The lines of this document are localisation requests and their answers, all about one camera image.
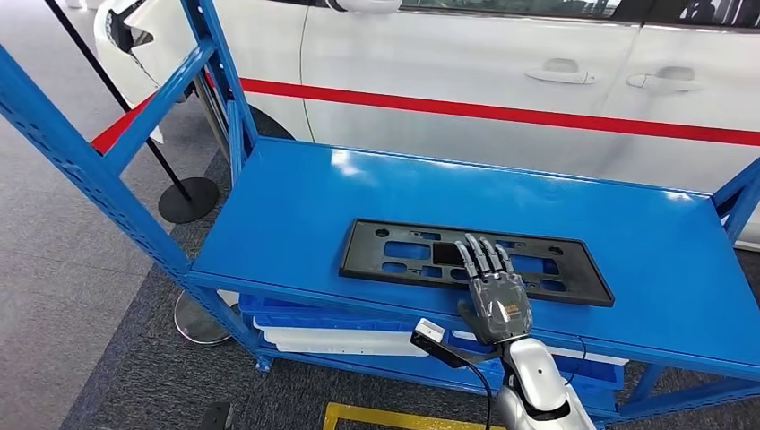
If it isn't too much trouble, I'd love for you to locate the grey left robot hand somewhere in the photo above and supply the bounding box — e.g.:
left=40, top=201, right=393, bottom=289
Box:
left=198, top=402, right=234, bottom=430

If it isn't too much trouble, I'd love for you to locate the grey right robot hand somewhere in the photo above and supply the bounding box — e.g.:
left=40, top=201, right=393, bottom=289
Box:
left=454, top=233, right=534, bottom=347

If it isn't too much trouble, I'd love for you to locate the black plastic plate part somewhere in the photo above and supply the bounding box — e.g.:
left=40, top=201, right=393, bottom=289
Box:
left=339, top=219, right=616, bottom=308

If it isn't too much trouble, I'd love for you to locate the blue metal shelf rack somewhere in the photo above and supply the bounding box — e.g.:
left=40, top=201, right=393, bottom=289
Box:
left=0, top=0, right=760, bottom=426

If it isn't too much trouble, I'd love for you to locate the yellow floor tape square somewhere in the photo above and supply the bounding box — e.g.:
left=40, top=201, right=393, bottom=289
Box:
left=322, top=402, right=505, bottom=430

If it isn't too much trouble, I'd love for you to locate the white car with red stripe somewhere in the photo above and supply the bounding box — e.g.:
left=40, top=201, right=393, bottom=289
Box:
left=93, top=0, right=760, bottom=251

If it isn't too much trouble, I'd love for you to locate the red stanchion belt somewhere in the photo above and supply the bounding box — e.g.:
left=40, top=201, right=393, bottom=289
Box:
left=90, top=91, right=157, bottom=157

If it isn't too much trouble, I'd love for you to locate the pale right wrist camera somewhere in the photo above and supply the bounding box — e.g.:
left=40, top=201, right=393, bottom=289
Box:
left=410, top=317, right=505, bottom=369

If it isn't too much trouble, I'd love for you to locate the chrome stanchion post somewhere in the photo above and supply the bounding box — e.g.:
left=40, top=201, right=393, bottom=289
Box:
left=191, top=73, right=231, bottom=157
left=173, top=289, right=240, bottom=347

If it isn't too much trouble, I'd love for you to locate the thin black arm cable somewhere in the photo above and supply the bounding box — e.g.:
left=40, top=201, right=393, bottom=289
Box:
left=562, top=335, right=589, bottom=387

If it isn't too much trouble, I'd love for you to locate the black stanchion post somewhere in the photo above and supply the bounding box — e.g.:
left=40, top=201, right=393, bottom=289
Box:
left=44, top=0, right=220, bottom=225

